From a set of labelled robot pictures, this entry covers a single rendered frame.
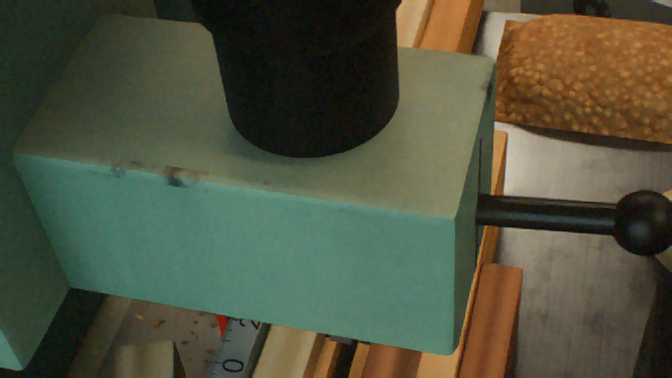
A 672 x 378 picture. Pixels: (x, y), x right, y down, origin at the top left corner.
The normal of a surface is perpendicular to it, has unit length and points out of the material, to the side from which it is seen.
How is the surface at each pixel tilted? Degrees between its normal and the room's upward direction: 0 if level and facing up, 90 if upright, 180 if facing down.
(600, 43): 2
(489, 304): 0
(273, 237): 90
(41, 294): 90
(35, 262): 90
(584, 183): 0
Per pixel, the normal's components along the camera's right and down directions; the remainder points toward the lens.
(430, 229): -0.26, 0.73
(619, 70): -0.14, -0.43
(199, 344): -0.07, -0.67
